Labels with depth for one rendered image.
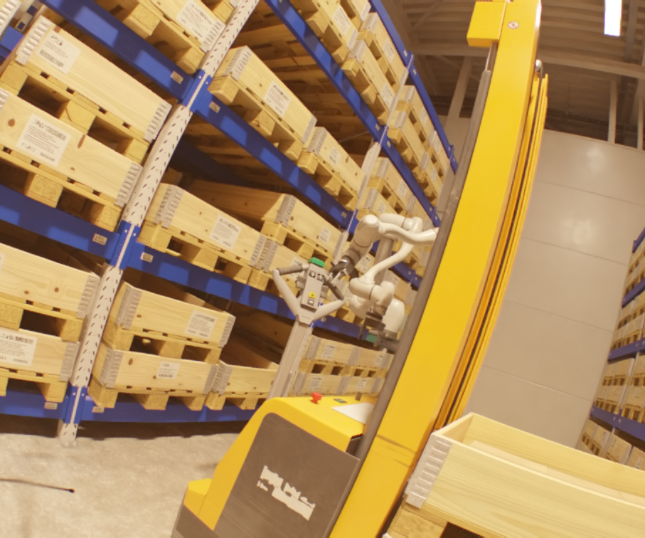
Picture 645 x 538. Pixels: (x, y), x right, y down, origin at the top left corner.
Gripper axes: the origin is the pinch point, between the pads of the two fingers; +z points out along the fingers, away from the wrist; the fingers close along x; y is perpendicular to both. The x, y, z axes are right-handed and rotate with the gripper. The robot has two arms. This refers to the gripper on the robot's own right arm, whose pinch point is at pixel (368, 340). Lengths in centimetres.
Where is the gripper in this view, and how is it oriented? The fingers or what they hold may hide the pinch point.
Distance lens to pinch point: 243.5
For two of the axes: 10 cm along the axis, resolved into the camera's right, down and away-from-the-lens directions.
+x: -6.6, -1.8, 7.3
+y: 6.6, 3.2, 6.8
